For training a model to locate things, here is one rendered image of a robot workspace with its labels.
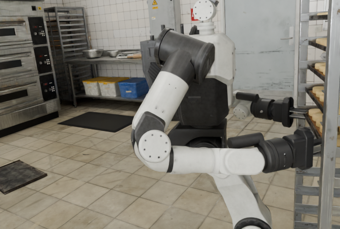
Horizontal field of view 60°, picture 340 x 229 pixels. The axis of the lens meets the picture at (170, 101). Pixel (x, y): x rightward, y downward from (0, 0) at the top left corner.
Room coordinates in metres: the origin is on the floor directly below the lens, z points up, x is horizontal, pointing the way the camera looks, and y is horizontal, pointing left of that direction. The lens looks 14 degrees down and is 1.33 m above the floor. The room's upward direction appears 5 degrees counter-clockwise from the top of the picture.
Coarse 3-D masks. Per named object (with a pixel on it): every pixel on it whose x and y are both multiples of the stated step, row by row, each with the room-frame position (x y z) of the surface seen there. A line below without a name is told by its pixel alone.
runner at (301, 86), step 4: (300, 84) 1.14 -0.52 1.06; (304, 84) 1.14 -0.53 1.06; (308, 84) 1.14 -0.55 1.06; (312, 84) 1.13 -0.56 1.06; (316, 84) 1.13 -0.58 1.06; (320, 84) 1.12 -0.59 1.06; (300, 88) 1.14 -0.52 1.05; (304, 88) 1.14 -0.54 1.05; (308, 88) 1.14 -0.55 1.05; (312, 88) 1.13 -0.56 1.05; (300, 92) 1.12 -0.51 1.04; (304, 92) 1.12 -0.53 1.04
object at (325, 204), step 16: (336, 0) 0.71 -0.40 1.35; (336, 16) 0.71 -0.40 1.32; (336, 32) 0.71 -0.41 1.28; (336, 48) 0.71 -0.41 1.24; (336, 64) 0.71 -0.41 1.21; (336, 80) 0.71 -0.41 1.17; (336, 96) 0.71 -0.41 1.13; (336, 112) 0.71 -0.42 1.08; (336, 128) 0.71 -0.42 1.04; (336, 144) 0.71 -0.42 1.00; (320, 176) 0.73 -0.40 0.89; (320, 192) 0.72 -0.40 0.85; (320, 208) 0.72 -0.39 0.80; (320, 224) 0.71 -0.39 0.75
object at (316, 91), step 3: (315, 87) 1.08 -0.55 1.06; (318, 87) 1.07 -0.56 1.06; (321, 87) 1.07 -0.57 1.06; (312, 90) 1.11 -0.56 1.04; (315, 90) 1.06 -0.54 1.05; (318, 90) 1.03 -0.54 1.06; (321, 90) 1.03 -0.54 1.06; (312, 93) 1.08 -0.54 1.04; (315, 93) 1.07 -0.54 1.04; (318, 93) 1.01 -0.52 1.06; (321, 93) 1.00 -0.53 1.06; (315, 96) 1.03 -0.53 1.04; (318, 96) 1.01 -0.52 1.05; (321, 96) 0.96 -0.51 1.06; (318, 99) 0.99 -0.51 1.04; (321, 99) 0.95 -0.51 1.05; (339, 99) 0.90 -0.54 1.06; (321, 102) 0.95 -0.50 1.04; (339, 102) 0.87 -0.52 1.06; (339, 105) 0.83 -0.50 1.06; (339, 108) 0.82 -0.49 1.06; (339, 111) 0.78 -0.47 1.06; (339, 114) 0.77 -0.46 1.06
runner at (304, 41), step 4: (316, 36) 1.13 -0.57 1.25; (320, 36) 1.13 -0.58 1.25; (324, 36) 1.12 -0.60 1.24; (300, 40) 1.14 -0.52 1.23; (304, 40) 1.14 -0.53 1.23; (308, 40) 1.14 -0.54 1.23; (312, 40) 1.13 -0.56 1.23; (300, 44) 1.14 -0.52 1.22; (304, 44) 1.13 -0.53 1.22; (308, 44) 1.12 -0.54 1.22
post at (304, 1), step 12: (300, 0) 1.16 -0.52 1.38; (300, 12) 1.15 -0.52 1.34; (300, 24) 1.15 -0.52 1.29; (300, 36) 1.15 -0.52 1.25; (300, 48) 1.15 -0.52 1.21; (300, 60) 1.15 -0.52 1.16; (300, 72) 1.15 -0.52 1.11; (300, 96) 1.15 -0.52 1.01; (300, 120) 1.15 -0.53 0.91; (300, 180) 1.14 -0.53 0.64; (300, 216) 1.14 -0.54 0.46
